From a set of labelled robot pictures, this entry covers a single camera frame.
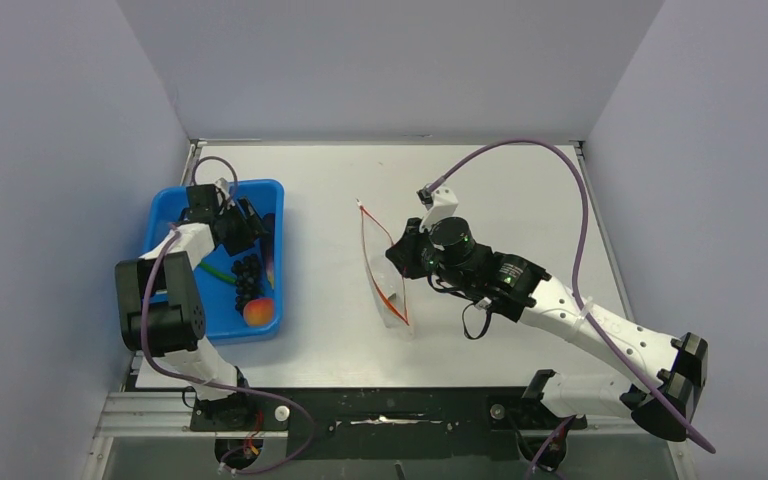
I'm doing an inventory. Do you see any green toy chili pepper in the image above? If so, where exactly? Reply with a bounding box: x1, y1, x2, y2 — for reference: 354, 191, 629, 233
199, 262, 236, 285

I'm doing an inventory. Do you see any blue plastic bin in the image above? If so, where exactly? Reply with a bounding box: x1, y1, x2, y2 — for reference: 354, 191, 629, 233
143, 179, 284, 344

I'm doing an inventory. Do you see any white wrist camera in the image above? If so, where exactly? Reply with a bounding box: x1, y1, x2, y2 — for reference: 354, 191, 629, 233
417, 184, 459, 232
213, 178, 237, 204

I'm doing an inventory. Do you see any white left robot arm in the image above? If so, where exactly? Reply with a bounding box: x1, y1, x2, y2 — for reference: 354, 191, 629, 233
114, 181, 268, 428

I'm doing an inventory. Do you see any black toy grape bunch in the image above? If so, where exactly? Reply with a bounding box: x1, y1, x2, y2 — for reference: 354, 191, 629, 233
231, 254, 264, 313

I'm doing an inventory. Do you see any clear zip top bag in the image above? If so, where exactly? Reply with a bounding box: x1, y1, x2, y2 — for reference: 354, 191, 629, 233
356, 199, 416, 341

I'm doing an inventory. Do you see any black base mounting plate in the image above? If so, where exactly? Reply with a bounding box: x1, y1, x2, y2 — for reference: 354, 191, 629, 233
189, 387, 562, 461

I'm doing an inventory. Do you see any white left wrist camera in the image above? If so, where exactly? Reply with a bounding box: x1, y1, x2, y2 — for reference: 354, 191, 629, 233
213, 178, 237, 204

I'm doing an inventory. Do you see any red yellow toy peach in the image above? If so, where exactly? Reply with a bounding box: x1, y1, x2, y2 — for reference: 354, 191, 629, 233
242, 297, 275, 328

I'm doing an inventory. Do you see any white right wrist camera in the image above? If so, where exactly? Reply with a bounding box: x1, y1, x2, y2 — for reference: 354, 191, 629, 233
417, 184, 459, 232

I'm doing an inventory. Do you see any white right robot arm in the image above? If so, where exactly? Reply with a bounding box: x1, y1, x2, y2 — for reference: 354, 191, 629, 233
385, 217, 710, 448

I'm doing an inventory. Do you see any purple toy eggplant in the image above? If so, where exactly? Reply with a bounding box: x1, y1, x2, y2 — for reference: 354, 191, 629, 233
260, 213, 276, 288

